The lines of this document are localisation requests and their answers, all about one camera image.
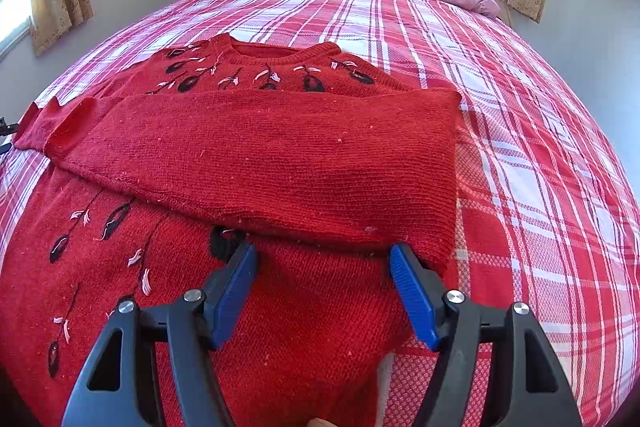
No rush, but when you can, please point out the red knitted sweater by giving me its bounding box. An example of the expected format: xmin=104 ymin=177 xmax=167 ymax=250
xmin=0 ymin=33 xmax=463 ymax=427

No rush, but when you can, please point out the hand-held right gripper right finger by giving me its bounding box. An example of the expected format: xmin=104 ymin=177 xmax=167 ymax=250
xmin=390 ymin=243 xmax=583 ymax=427

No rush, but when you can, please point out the bed with red plaid sheet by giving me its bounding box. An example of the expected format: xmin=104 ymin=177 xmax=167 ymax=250
xmin=0 ymin=0 xmax=640 ymax=427

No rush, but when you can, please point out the window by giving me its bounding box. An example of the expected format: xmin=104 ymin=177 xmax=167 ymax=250
xmin=0 ymin=0 xmax=33 ymax=58

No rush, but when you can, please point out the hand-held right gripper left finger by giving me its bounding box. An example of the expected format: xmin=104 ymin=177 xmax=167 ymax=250
xmin=62 ymin=241 xmax=258 ymax=427

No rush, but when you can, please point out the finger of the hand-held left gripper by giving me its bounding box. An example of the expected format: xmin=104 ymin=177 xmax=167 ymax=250
xmin=0 ymin=117 xmax=20 ymax=155

